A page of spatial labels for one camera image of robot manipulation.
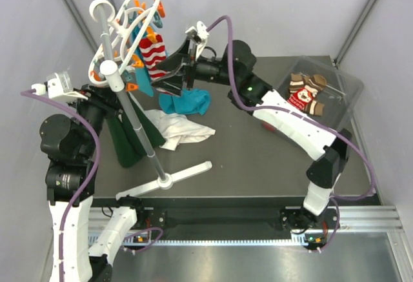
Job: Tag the clear plastic bin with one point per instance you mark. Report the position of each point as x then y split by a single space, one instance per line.
339 97

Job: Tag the near grey stand pole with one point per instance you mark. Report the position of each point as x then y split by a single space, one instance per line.
110 71

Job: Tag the aluminium frame rail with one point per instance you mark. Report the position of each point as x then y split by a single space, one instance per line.
259 226

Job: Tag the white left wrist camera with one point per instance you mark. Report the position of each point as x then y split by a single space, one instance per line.
58 87

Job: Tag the brown striped sock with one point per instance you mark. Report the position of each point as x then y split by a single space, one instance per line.
303 92

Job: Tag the orange peg on teal cloth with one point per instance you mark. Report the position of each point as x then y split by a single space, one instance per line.
161 10

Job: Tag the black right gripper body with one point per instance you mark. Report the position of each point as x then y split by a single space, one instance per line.
189 68

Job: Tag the near white stand foot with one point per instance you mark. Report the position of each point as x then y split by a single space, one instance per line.
167 183

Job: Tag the grey stand pole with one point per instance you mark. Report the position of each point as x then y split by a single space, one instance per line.
110 71
106 12

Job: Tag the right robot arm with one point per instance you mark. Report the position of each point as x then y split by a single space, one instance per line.
327 147

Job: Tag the dark green cloth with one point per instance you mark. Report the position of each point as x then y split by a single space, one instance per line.
128 147

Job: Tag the white round clip hanger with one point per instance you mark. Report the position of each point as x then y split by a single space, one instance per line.
122 22

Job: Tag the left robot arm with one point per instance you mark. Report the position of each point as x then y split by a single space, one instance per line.
70 183

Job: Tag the orange clothes peg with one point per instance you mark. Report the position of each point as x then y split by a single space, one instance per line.
152 36

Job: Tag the red white striped sock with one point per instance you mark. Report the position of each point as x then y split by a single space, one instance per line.
152 54

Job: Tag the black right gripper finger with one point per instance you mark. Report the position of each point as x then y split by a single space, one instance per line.
169 84
174 60

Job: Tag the teal green clothes peg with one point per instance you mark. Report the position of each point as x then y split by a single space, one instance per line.
157 21

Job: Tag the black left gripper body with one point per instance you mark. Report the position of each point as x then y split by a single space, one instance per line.
99 104

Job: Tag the white cloth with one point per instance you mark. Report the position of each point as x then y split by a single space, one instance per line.
175 129

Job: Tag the teal blue cloth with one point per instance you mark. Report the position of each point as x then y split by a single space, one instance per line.
192 101

